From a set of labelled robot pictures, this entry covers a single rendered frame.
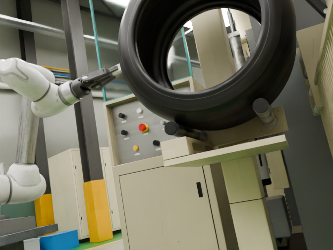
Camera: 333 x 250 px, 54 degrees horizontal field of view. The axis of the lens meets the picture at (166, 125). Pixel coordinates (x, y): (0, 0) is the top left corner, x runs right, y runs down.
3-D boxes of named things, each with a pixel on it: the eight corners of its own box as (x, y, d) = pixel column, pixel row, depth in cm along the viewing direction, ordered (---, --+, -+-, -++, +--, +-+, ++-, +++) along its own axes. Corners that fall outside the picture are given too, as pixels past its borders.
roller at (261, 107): (267, 113, 127) (278, 119, 126) (261, 123, 128) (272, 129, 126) (257, 94, 95) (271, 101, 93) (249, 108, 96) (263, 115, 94)
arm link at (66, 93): (70, 88, 139) (81, 82, 137) (75, 107, 137) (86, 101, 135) (55, 82, 131) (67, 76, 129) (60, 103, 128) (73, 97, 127)
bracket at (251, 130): (191, 152, 139) (186, 130, 141) (289, 130, 126) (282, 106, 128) (188, 152, 136) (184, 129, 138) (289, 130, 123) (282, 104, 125)
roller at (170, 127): (194, 132, 137) (205, 131, 135) (195, 143, 136) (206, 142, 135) (163, 121, 105) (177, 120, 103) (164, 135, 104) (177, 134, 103)
